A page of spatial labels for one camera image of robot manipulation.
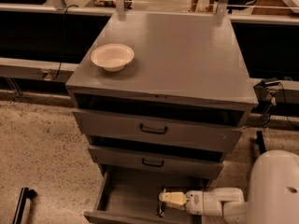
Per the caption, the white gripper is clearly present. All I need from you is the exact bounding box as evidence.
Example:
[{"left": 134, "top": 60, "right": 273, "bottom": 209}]
[{"left": 159, "top": 190, "right": 204, "bottom": 216}]

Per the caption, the black rxbar chocolate bar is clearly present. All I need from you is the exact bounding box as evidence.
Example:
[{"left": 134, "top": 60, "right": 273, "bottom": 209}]
[{"left": 156, "top": 186, "right": 166, "bottom": 217}]

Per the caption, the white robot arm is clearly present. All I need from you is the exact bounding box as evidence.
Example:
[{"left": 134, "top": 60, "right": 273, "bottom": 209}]
[{"left": 156, "top": 150, "right": 299, "bottom": 224}]

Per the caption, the middle grey drawer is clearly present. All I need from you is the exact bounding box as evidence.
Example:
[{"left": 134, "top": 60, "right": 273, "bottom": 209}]
[{"left": 89, "top": 146, "right": 223, "bottom": 179}]

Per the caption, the bottom open grey drawer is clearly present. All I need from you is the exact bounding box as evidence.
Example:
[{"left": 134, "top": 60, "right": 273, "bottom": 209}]
[{"left": 84, "top": 166, "right": 202, "bottom": 224}]

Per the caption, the grey drawer cabinet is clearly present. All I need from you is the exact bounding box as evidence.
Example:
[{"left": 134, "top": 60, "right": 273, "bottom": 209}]
[{"left": 65, "top": 10, "right": 259, "bottom": 224}]

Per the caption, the top grey drawer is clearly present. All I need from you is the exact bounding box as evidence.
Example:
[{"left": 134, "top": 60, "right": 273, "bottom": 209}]
[{"left": 73, "top": 108, "right": 242, "bottom": 153}]

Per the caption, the black metal stand right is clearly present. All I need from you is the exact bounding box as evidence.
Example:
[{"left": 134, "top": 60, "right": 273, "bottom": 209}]
[{"left": 255, "top": 131, "right": 266, "bottom": 154}]

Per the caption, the black metal stand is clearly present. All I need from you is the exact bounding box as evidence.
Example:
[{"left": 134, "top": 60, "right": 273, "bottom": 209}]
[
  {"left": 255, "top": 131, "right": 266, "bottom": 154},
  {"left": 12, "top": 187, "right": 37, "bottom": 224}
]

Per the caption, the black metal stand left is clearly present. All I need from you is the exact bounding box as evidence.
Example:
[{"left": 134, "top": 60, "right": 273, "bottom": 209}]
[{"left": 12, "top": 187, "right": 37, "bottom": 224}]

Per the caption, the white paper bowl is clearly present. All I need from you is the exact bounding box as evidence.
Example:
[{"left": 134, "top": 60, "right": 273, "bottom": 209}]
[{"left": 91, "top": 44, "right": 135, "bottom": 72}]

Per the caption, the black power cable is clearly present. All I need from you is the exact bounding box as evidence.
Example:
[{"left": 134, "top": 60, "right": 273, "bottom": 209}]
[{"left": 50, "top": 4, "right": 80, "bottom": 82}]

